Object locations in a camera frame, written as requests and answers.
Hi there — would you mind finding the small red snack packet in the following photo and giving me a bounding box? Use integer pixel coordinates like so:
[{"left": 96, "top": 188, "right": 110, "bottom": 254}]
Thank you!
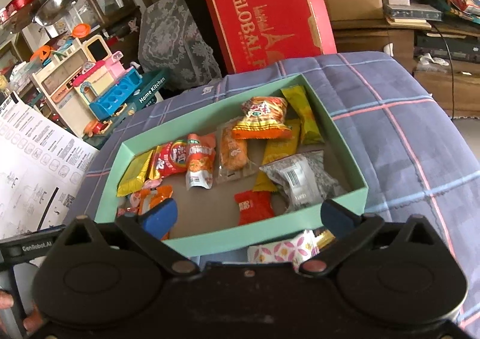
[{"left": 234, "top": 191, "right": 276, "bottom": 226}]

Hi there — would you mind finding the metal bowl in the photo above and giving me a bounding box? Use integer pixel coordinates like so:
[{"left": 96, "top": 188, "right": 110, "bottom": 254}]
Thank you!
[{"left": 30, "top": 0, "right": 81, "bottom": 26}]

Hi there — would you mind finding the small gold candy packet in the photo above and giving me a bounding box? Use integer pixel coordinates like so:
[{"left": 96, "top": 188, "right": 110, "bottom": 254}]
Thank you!
[{"left": 313, "top": 228, "right": 336, "bottom": 250}]

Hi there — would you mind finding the black cable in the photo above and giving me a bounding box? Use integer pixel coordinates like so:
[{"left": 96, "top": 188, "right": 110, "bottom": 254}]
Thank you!
[{"left": 431, "top": 24, "right": 456, "bottom": 118}]

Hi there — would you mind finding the orange red snack packet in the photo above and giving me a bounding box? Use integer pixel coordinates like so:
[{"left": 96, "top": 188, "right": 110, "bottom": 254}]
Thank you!
[{"left": 231, "top": 96, "right": 293, "bottom": 141}]

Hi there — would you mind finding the person's left hand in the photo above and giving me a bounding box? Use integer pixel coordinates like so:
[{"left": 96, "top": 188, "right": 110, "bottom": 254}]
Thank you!
[{"left": 0, "top": 288, "right": 44, "bottom": 334}]

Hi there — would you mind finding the stack of books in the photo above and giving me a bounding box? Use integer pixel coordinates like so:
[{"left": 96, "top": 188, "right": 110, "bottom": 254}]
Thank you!
[{"left": 380, "top": 0, "right": 443, "bottom": 28}]

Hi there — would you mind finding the red rainbow candy packet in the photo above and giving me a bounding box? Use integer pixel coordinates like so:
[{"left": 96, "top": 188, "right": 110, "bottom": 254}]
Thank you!
[{"left": 148, "top": 139, "right": 196, "bottom": 180}]

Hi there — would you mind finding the white pink floral snack packet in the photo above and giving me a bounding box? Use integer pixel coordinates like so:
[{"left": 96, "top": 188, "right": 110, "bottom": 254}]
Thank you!
[{"left": 247, "top": 230, "right": 319, "bottom": 265}]

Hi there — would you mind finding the wooden cabinet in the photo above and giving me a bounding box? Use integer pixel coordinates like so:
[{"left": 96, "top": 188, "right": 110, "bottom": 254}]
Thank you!
[{"left": 332, "top": 18, "right": 480, "bottom": 118}]

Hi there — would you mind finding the black electronic device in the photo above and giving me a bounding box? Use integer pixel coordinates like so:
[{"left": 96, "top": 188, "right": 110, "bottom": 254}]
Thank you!
[{"left": 414, "top": 31, "right": 480, "bottom": 62}]

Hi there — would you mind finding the red gift box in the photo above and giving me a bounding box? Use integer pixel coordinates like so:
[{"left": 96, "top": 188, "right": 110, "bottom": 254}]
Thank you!
[{"left": 202, "top": 0, "right": 338, "bottom": 75}]

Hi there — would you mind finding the yellow foil snack packet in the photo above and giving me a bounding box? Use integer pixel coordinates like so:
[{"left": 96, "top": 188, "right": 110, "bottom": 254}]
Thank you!
[{"left": 116, "top": 149, "right": 156, "bottom": 198}]

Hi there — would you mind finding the toy kitchen set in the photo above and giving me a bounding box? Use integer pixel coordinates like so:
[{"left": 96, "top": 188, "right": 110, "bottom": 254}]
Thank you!
[{"left": 30, "top": 23, "right": 143, "bottom": 139}]

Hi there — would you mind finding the silver grey foil packet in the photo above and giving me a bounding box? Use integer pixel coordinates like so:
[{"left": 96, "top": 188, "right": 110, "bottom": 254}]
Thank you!
[{"left": 259, "top": 150, "right": 347, "bottom": 214}]

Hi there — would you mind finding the clear packet of orange snack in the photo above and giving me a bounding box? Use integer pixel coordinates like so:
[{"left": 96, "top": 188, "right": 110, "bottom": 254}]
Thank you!
[{"left": 217, "top": 125, "right": 250, "bottom": 184}]

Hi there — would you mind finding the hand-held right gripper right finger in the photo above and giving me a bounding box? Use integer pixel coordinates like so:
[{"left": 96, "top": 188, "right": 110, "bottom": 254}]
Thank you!
[{"left": 298, "top": 199, "right": 451, "bottom": 276}]

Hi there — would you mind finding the grey lace cloth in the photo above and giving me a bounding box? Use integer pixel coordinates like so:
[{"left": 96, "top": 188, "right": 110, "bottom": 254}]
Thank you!
[{"left": 138, "top": 0, "right": 222, "bottom": 90}]

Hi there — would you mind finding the orange packet with silver seam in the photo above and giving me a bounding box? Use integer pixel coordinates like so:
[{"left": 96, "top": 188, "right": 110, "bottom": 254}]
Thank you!
[{"left": 137, "top": 185, "right": 175, "bottom": 240}]

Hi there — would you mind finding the long yellow snack packet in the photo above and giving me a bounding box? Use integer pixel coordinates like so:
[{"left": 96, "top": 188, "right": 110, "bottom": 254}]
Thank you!
[{"left": 253, "top": 119, "right": 302, "bottom": 192}]

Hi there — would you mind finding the red and white snack packet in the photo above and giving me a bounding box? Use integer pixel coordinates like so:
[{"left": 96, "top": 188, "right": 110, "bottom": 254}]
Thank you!
[{"left": 185, "top": 132, "right": 218, "bottom": 190}]

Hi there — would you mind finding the white instruction sheet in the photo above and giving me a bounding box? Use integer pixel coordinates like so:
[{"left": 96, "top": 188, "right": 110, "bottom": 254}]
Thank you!
[{"left": 0, "top": 91, "right": 100, "bottom": 238}]

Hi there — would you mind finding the green cardboard box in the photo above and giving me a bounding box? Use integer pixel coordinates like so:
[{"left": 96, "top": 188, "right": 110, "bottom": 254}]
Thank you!
[{"left": 94, "top": 74, "right": 370, "bottom": 255}]

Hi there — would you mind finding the small pink candy packet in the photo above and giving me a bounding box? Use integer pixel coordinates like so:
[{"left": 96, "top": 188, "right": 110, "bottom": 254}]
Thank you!
[{"left": 116, "top": 179, "right": 162, "bottom": 217}]

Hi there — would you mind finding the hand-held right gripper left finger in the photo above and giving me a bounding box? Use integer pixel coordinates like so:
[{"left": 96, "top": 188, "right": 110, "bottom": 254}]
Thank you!
[{"left": 52, "top": 198, "right": 199, "bottom": 277}]

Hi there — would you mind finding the yellow green snack packet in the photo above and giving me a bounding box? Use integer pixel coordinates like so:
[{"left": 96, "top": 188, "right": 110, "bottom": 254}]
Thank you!
[{"left": 280, "top": 85, "right": 325, "bottom": 145}]

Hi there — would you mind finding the toy kitchen box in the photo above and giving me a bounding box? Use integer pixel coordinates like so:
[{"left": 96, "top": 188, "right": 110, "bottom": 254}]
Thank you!
[{"left": 86, "top": 68, "right": 171, "bottom": 148}]

